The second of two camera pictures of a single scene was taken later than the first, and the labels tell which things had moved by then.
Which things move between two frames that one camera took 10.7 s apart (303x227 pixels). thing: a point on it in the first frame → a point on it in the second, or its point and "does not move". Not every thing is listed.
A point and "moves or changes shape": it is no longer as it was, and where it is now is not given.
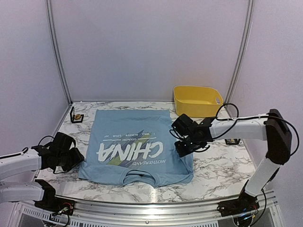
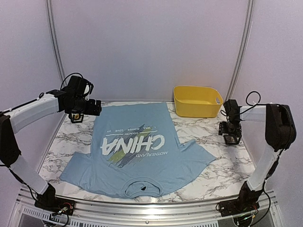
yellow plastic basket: x=200 y=101 does not move
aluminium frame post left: x=51 y=26 does not move
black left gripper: x=78 y=158 → x=90 y=110
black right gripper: x=182 y=152 → x=222 y=129
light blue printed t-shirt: x=132 y=147 moves or changes shape
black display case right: x=236 y=142 does not move
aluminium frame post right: x=245 y=48 does not move
